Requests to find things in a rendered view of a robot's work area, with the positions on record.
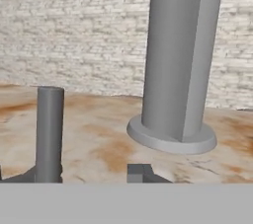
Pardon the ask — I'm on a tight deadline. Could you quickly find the grey sink tap column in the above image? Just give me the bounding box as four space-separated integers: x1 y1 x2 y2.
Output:
126 0 226 156

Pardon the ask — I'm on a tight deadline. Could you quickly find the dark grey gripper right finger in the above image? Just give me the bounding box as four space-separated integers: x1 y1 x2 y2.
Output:
126 163 174 184

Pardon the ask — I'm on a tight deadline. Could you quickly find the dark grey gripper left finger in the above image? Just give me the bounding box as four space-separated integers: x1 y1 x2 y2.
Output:
0 164 64 184

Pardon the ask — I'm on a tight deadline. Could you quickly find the grey tap lever rod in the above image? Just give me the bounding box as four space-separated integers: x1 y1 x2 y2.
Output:
35 85 65 184

